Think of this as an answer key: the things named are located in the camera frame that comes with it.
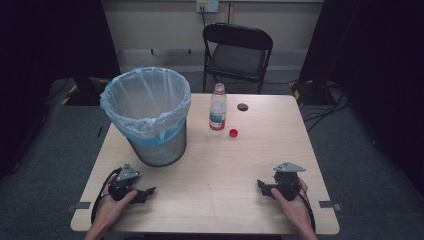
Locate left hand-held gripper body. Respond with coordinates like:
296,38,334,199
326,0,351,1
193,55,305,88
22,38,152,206
107,162,141,203

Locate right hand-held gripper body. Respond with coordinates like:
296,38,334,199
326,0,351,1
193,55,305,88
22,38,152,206
268,161,307,202

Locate metal mesh trash can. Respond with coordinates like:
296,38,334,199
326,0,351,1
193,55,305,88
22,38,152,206
126,119,188,168

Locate clear plastic water bottle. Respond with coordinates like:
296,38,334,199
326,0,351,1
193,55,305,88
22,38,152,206
208,82,228,136

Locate translucent blue bin liner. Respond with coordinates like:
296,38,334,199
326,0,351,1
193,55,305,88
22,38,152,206
99,66,193,149

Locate person's left hand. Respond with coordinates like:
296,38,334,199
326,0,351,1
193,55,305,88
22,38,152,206
95,179,139,232

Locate person's right hand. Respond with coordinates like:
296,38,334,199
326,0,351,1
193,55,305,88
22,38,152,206
270,176,317,232

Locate yellow black striped base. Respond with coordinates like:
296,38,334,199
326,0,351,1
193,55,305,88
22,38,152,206
288,79,315,102
59,84,79,106

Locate black folding chair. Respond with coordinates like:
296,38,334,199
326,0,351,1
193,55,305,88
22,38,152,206
201,22,275,95

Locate dark curtain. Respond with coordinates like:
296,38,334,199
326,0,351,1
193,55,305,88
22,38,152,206
0,0,122,181
298,0,424,198

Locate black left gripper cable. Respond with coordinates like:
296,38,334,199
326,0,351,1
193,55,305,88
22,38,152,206
90,167,123,225

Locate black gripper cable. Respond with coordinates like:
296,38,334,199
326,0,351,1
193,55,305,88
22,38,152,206
90,167,123,225
298,186,317,233

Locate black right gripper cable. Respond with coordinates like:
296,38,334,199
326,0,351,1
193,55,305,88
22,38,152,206
298,186,317,233

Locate grey table bracket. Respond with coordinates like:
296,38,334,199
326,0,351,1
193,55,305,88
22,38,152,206
318,200,343,212
65,201,92,214

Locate black floor cables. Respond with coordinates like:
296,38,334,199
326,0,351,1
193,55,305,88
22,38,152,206
300,81,352,134

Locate black wall handle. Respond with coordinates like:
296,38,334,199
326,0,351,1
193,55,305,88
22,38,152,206
149,48,193,56

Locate black wall socket cable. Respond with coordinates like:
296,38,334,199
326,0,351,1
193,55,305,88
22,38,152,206
199,5,208,30

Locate white wall socket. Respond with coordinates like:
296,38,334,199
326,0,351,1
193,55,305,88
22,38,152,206
196,0,220,14

